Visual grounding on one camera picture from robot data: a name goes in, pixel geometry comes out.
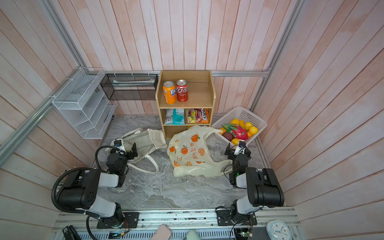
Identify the white wire mesh rack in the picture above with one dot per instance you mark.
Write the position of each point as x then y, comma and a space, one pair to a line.
85, 105

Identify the yellow lemon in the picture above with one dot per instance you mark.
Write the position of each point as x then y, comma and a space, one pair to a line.
253, 130

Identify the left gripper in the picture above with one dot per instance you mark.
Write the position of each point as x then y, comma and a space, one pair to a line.
128, 152

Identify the pink dragon fruit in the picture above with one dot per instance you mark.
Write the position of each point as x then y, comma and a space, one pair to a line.
237, 131

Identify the orange Fanta can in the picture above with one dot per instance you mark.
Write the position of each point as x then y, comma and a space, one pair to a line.
169, 90

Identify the teal snack packet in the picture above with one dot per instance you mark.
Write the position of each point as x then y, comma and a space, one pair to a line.
175, 117

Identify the white plastic fruit basket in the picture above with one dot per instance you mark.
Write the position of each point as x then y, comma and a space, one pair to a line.
245, 115

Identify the colourful candy packet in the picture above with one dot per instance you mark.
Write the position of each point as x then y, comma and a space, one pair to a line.
192, 116

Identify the cream canvas tote bag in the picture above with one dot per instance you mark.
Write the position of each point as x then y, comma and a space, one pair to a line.
138, 145

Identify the pink phone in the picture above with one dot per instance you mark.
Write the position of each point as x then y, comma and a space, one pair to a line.
162, 233

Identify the white analog clock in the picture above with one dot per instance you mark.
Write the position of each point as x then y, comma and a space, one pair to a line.
278, 230

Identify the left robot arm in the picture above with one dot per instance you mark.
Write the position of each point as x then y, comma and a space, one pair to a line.
76, 190

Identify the orange print plastic bag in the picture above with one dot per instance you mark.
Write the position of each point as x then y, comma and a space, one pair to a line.
188, 152

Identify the wooden two-tier shelf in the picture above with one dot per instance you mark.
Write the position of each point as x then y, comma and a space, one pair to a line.
201, 92

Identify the orange snack packet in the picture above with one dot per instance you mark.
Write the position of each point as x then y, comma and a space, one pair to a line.
203, 116

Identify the black mesh basket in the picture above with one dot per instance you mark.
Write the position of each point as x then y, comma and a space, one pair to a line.
130, 87

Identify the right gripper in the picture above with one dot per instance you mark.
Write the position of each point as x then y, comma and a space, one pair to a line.
237, 151

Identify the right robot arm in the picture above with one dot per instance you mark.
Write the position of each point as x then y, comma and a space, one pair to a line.
262, 185

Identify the red cola can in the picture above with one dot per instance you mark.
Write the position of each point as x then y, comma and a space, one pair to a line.
182, 90

